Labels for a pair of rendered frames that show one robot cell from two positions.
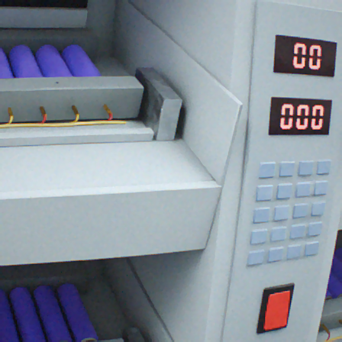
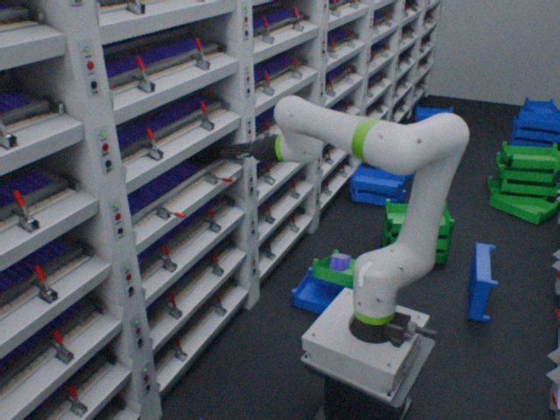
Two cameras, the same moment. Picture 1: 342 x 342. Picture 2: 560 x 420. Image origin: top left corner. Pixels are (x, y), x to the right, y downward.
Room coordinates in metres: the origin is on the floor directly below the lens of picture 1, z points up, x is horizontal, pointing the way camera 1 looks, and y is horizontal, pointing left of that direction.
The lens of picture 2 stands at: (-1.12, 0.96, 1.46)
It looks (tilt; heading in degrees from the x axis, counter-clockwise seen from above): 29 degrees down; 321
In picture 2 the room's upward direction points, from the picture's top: straight up
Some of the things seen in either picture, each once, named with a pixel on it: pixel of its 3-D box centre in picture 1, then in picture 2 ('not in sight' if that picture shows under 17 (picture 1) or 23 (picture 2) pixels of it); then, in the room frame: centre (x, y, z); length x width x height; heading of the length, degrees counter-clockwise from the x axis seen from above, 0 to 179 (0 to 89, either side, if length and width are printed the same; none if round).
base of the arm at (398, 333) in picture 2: not in sight; (391, 325); (-0.40, -0.04, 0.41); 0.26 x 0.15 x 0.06; 23
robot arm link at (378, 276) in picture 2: not in sight; (378, 283); (-0.35, -0.03, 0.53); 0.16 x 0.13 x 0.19; 90
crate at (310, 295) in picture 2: not in sight; (332, 294); (0.15, -0.35, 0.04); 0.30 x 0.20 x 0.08; 25
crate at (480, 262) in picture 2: not in sight; (481, 281); (-0.25, -0.87, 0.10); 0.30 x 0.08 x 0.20; 123
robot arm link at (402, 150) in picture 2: not in sight; (394, 147); (-0.35, -0.02, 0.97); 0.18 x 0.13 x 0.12; 0
